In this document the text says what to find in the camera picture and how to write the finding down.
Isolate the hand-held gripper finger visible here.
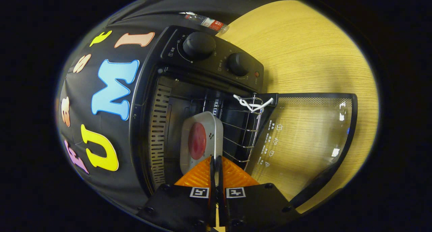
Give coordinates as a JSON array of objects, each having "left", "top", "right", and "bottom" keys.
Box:
[
  {"left": 137, "top": 156, "right": 218, "bottom": 232},
  {"left": 216, "top": 155, "right": 301, "bottom": 232}
]

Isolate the pink round ham slice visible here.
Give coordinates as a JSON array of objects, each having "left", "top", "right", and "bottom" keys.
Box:
[{"left": 188, "top": 122, "right": 207, "bottom": 160}]

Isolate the white rectangular food tray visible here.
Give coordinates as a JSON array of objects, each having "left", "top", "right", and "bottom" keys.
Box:
[{"left": 180, "top": 111, "right": 224, "bottom": 175}]

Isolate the black toaster oven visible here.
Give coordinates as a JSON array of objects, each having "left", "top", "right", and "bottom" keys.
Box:
[{"left": 130, "top": 26, "right": 358, "bottom": 209}]

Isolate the clear plastic water bottle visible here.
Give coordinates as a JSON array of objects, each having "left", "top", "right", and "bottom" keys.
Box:
[{"left": 179, "top": 11, "right": 230, "bottom": 34}]

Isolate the metal oven wire rack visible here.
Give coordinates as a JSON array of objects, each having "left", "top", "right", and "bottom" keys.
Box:
[{"left": 202, "top": 95, "right": 264, "bottom": 163}]

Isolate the white cord tie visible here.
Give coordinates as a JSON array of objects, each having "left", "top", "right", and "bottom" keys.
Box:
[{"left": 233, "top": 94, "right": 274, "bottom": 115}]

